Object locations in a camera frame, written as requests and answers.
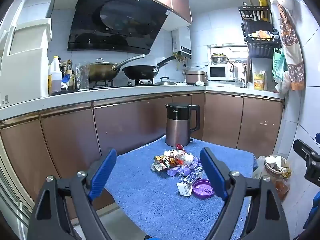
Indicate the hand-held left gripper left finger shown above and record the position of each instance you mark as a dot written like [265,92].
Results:
[103,173]

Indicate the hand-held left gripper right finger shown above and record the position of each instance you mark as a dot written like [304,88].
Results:
[212,173]

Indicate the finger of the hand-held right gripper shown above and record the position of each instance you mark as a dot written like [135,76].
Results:
[301,147]

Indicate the purple plastic lid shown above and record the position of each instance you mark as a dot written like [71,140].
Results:
[203,189]

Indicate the white paper carton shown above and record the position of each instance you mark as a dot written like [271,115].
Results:
[186,187]

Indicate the white tissue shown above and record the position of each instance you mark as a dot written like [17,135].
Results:
[186,158]

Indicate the translucent brown trash bin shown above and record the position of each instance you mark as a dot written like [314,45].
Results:
[276,166]

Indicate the purple wrapper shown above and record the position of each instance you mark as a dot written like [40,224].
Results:
[180,170]

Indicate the red snack wrapper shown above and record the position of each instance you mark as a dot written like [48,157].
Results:
[180,148]

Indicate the brown snack wrapper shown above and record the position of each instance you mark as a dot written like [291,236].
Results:
[161,163]

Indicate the black electric kettle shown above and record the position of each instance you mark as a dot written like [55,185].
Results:
[178,125]

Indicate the blue towel mat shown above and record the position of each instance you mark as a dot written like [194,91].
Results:
[155,205]

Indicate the white plastic bag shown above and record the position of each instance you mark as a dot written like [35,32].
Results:
[283,85]

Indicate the yellow detergent bottle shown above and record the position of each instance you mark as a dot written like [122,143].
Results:
[259,81]

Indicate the green plastic board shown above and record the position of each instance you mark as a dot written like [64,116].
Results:
[278,62]

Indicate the gas stove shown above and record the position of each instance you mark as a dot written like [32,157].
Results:
[120,83]

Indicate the floral apron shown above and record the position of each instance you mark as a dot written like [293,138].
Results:
[292,50]

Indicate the brown rice cooker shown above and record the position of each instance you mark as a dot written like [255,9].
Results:
[196,77]

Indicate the clear glass pitcher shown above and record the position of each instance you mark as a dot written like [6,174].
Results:
[82,77]

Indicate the white microwave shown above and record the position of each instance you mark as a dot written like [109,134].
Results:
[218,73]

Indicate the golden wok with lid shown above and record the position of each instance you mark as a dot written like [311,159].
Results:
[102,71]

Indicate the steel pot lid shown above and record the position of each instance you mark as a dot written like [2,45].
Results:
[165,82]

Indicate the dark sauce bottle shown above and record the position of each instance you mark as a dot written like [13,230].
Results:
[70,73]

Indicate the steel faucet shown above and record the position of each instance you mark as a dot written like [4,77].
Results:
[236,63]

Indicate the cooking oil bottle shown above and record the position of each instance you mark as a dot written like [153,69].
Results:
[55,77]

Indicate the black wok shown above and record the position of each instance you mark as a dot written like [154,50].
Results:
[140,72]

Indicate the glass pot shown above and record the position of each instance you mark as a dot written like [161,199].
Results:
[219,58]

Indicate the white countertop appliance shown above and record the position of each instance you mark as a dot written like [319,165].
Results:
[25,65]

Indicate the white water heater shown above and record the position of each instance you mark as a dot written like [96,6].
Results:
[182,41]

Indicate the black range hood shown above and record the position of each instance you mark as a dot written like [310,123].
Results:
[112,25]

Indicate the yellow cylinder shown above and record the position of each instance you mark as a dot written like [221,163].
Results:
[263,1]

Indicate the brown upper cabinet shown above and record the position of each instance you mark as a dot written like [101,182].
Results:
[178,0]

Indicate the black wall rack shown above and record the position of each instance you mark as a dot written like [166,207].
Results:
[260,46]

